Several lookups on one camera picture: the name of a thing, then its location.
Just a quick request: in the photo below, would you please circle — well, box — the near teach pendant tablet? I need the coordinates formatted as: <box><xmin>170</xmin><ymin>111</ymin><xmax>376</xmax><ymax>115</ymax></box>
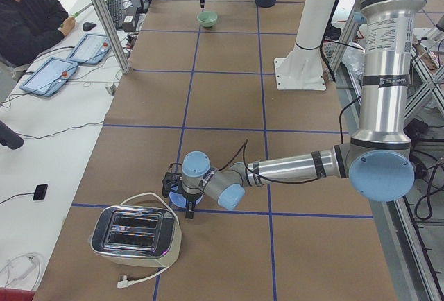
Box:
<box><xmin>19</xmin><ymin>57</ymin><xmax>78</xmax><ymax>97</ymax></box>

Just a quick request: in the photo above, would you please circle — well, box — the blue bowl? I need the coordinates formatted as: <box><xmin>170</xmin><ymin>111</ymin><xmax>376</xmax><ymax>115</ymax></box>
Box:
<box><xmin>169</xmin><ymin>192</ymin><xmax>203</xmax><ymax>209</ymax></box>

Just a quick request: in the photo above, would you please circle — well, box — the black keyboard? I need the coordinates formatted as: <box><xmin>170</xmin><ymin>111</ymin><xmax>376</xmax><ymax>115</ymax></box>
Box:
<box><xmin>105</xmin><ymin>0</ymin><xmax>123</xmax><ymax>29</ymax></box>

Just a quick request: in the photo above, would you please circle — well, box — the aluminium frame post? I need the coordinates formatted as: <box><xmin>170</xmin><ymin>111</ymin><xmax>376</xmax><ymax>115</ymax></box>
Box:
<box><xmin>91</xmin><ymin>0</ymin><xmax>130</xmax><ymax>74</ymax></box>

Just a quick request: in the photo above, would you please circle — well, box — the seated person in black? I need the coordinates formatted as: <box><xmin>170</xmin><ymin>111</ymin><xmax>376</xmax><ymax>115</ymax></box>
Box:
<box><xmin>1</xmin><ymin>0</ymin><xmax>76</xmax><ymax>67</ymax></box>

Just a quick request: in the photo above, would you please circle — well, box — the white camera mast pedestal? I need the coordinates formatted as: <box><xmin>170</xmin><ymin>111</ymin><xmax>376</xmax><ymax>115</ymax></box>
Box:
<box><xmin>274</xmin><ymin>0</ymin><xmax>336</xmax><ymax>91</ymax></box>

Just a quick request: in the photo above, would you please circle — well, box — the small black device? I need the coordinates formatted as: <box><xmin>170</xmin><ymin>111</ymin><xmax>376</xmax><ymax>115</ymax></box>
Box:
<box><xmin>33</xmin><ymin>184</ymin><xmax>48</xmax><ymax>201</ymax></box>

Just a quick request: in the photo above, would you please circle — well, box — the white toaster power cable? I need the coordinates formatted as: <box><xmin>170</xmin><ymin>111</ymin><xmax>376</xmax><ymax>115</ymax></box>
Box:
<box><xmin>116</xmin><ymin>192</ymin><xmax>181</xmax><ymax>289</ymax></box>

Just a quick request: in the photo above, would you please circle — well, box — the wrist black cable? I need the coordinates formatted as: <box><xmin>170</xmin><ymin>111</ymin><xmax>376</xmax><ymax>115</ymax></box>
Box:
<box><xmin>168</xmin><ymin>137</ymin><xmax>249</xmax><ymax>177</ymax></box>

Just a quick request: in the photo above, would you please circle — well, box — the green bowl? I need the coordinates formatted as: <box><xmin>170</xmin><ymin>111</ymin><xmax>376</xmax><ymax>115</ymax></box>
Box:
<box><xmin>197</xmin><ymin>11</ymin><xmax>219</xmax><ymax>28</ymax></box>

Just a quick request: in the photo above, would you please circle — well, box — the white toaster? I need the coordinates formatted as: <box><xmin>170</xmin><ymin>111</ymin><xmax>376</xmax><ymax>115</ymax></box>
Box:
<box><xmin>90</xmin><ymin>205</ymin><xmax>182</xmax><ymax>268</ymax></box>

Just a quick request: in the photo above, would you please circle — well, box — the far teach pendant tablet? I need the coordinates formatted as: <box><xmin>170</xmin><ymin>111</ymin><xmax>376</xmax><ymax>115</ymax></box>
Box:
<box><xmin>67</xmin><ymin>33</ymin><xmax>110</xmax><ymax>65</ymax></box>

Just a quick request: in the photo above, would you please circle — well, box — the teach pendant tablet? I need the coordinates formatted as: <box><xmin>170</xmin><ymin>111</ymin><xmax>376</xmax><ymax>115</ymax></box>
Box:
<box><xmin>67</xmin><ymin>33</ymin><xmax>110</xmax><ymax>65</ymax></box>
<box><xmin>19</xmin><ymin>57</ymin><xmax>78</xmax><ymax>97</ymax></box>

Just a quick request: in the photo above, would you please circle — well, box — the crumpled clear plastic bag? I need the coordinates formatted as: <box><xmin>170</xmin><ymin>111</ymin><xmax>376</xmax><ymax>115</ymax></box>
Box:
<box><xmin>342</xmin><ymin>41</ymin><xmax>365</xmax><ymax>86</ymax></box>

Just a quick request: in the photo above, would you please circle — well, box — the black computer mouse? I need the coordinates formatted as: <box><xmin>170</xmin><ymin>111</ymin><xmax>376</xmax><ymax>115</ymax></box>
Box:
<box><xmin>82</xmin><ymin>21</ymin><xmax>96</xmax><ymax>32</ymax></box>

